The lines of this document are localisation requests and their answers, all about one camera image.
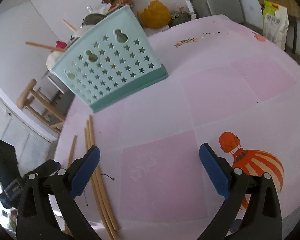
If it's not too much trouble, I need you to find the wooden chair black seat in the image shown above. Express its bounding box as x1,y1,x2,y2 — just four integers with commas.
16,79,65,134

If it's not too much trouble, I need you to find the metal ladle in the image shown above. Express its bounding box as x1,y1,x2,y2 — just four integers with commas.
82,13,106,26

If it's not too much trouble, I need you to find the mint green utensil basket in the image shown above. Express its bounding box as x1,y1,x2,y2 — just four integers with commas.
51,5,168,112

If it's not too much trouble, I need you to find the red plastic bag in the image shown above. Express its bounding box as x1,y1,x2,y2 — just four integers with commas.
56,41,67,49

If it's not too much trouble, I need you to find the yellow plastic bag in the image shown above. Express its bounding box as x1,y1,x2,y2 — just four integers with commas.
138,0,171,29

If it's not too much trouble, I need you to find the white rice sack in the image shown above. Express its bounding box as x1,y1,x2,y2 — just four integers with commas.
263,1,289,50

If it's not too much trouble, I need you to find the white door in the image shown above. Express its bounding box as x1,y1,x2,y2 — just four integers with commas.
0,97,57,175

